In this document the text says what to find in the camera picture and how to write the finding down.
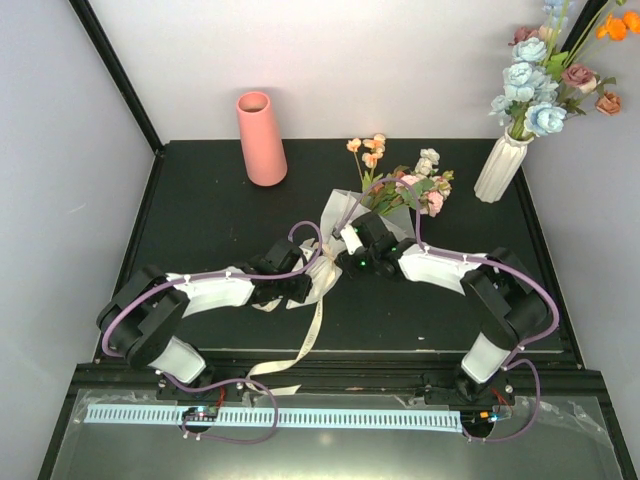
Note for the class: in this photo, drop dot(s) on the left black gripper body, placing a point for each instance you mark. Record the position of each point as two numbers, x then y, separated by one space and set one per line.
295 294

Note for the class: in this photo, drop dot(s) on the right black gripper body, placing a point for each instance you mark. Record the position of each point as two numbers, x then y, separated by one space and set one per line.
370 255

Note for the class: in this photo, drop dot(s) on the white flower bouquet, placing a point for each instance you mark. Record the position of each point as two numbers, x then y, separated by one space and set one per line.
423 189

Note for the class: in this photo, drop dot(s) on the cream printed ribbon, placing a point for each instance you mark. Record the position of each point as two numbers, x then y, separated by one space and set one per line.
324 275

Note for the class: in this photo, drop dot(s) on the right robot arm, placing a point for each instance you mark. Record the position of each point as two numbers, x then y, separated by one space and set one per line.
510 307

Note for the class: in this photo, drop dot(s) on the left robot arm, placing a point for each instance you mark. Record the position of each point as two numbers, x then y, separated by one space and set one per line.
140 322

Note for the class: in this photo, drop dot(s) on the pink cylindrical vase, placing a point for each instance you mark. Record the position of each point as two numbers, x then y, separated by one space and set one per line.
260 139

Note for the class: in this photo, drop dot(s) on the white ribbed vase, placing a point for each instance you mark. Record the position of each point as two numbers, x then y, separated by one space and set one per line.
501 166

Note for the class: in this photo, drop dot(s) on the left circuit board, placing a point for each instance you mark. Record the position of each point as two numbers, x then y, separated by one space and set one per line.
199 414

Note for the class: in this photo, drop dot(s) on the circuit board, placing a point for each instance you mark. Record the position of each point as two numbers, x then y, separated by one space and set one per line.
199 414
481 417

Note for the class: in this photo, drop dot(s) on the right circuit board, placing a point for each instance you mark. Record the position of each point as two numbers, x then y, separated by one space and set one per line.
481 417

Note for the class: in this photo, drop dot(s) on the blue and pink flower arrangement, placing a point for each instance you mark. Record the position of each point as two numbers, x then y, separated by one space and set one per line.
547 83

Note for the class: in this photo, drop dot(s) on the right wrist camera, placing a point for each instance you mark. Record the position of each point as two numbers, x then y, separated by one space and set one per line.
349 236

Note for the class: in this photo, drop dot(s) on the black aluminium rail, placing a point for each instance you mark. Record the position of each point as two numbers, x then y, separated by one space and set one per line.
358 372

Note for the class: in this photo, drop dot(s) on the white slotted cable duct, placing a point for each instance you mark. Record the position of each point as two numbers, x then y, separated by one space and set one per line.
301 418

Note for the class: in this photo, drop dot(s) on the left black frame post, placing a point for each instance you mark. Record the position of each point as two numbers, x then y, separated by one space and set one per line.
101 43

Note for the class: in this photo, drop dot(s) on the black frame post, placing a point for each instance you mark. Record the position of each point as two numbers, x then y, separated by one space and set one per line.
590 13
101 43

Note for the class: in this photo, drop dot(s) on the right black frame post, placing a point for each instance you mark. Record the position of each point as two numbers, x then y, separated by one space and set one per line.
590 13

